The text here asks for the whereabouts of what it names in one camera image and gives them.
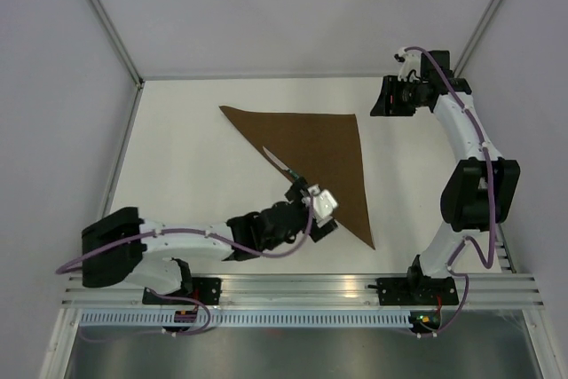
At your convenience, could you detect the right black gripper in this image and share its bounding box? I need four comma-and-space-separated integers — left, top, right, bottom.
370, 75, 427, 117

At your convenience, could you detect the knife with teal handle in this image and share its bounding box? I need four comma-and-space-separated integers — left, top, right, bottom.
263, 146, 299, 180

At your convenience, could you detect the brown cloth napkin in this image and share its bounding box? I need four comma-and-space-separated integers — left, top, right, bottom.
219, 106, 375, 249

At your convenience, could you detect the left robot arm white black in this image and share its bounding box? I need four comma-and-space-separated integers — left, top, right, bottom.
80, 178, 339, 304

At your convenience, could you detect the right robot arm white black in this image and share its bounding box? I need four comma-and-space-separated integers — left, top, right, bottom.
370, 46, 521, 306

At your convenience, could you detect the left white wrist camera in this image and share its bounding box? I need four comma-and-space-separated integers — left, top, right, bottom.
303, 185, 338, 225

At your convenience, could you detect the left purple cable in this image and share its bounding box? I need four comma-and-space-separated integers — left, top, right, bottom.
56, 208, 314, 344

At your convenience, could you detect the purple cable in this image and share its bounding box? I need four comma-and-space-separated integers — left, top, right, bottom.
397, 45, 501, 340
56, 208, 314, 344

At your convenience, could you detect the right aluminium frame post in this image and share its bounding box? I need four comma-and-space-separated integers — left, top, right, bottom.
454, 0, 506, 76

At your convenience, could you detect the aluminium frame post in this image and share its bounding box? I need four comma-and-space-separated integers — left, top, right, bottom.
86, 0, 144, 89
454, 0, 506, 76

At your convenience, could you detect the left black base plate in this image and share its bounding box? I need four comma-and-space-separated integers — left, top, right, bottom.
142, 277, 222, 306

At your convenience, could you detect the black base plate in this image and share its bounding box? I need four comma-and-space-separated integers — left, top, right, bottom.
375, 277, 459, 306
142, 277, 222, 306

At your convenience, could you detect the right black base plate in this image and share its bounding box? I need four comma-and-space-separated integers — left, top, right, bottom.
375, 277, 459, 306

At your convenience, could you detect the aluminium front rail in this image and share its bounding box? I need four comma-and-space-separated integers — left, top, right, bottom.
60, 273, 544, 310

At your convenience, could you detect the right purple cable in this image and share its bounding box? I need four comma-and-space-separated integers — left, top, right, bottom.
397, 45, 501, 340

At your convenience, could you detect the white slotted cable duct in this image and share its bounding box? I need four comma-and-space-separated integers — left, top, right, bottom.
79, 308, 411, 328

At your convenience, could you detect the left aluminium frame post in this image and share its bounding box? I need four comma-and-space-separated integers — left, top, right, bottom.
86, 0, 144, 89

